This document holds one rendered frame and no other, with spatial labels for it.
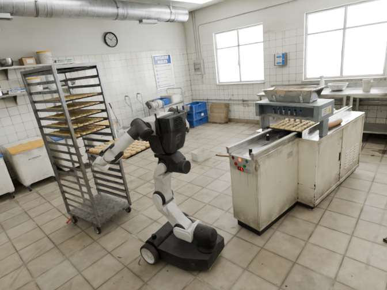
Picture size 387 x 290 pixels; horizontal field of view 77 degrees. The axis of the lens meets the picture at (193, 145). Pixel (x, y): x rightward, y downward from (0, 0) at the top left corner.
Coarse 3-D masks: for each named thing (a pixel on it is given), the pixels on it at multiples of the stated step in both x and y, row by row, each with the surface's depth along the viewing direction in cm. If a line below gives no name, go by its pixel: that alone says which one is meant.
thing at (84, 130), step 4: (80, 128) 273; (84, 128) 272; (88, 128) 268; (92, 128) 266; (96, 128) 260; (100, 128) 261; (52, 132) 268; (56, 132) 266; (60, 132) 267; (64, 132) 264; (68, 132) 258; (76, 132) 254; (80, 132) 251; (84, 132) 253; (88, 132) 250; (76, 136) 240
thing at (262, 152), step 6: (342, 108) 315; (294, 132) 246; (282, 138) 235; (288, 138) 237; (294, 138) 245; (270, 144) 222; (276, 144) 226; (282, 144) 233; (258, 150) 213; (264, 150) 215; (270, 150) 221; (252, 156) 208; (258, 156) 210
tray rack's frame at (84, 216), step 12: (24, 72) 241; (24, 84) 249; (48, 84) 269; (36, 120) 262; (48, 156) 275; (96, 180) 327; (60, 192) 290; (96, 204) 307; (108, 204) 303; (120, 204) 300; (72, 216) 293; (84, 216) 284; (108, 216) 278; (96, 228) 268
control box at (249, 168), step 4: (232, 156) 227; (236, 156) 223; (240, 156) 221; (232, 160) 229; (236, 160) 224; (244, 160) 216; (248, 160) 213; (252, 160) 213; (232, 164) 230; (240, 164) 222; (244, 164) 218; (248, 164) 214; (252, 164) 214; (236, 168) 228; (240, 168) 223; (244, 168) 219; (248, 168) 216; (252, 168) 215; (248, 172) 217; (252, 172) 216
